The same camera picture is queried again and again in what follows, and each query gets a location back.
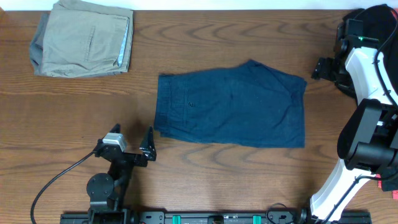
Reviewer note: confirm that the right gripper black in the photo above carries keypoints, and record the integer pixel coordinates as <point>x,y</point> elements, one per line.
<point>321,70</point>

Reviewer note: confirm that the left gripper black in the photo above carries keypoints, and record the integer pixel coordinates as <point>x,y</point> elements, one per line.
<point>130,157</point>

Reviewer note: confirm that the navy blue shorts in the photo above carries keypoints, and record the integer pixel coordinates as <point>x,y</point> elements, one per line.
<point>250,105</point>

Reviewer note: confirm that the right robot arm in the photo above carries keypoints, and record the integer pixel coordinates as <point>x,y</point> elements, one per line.
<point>367,145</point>

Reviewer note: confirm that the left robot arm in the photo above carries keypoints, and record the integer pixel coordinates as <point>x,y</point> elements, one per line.
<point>107,190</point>

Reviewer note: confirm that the black garment pile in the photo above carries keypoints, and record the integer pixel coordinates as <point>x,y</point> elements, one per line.
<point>379,22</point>

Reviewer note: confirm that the folded khaki shorts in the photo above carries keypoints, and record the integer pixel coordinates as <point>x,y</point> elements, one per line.
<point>82,39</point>

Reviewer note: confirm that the grey folded garment underneath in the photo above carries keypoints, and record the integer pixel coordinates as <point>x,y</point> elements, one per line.
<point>37,44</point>

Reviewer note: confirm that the red garment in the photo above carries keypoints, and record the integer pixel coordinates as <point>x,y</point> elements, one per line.
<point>394,194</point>

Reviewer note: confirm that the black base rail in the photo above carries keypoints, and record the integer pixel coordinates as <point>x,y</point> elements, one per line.
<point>217,217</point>

